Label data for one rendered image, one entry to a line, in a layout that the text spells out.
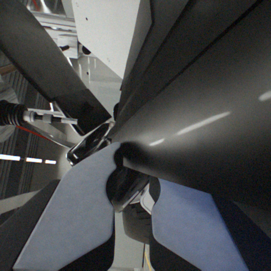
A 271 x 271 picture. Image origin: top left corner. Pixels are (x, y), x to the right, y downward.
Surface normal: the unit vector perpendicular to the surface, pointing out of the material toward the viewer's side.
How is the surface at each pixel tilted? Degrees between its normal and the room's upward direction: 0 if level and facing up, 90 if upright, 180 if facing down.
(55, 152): 90
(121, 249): 90
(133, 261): 90
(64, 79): 132
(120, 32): 50
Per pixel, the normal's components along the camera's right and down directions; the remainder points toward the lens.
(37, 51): 0.79, -0.51
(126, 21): -0.70, 0.61
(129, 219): -0.15, 0.70
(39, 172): 0.08, -0.16
